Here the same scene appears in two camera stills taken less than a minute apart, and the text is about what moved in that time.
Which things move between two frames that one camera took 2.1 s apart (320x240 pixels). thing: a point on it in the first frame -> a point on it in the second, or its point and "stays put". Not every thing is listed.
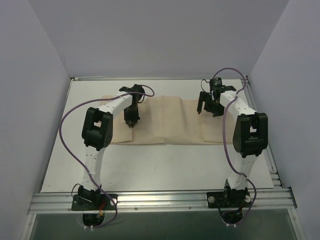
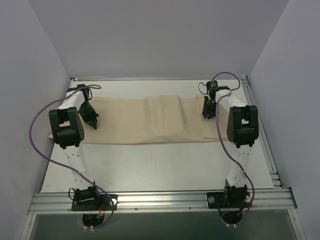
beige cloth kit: x=169 y=119 stays put
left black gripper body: x=131 y=118 -> x=90 y=117
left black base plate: x=105 y=203 stays put
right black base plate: x=228 y=199 stays put
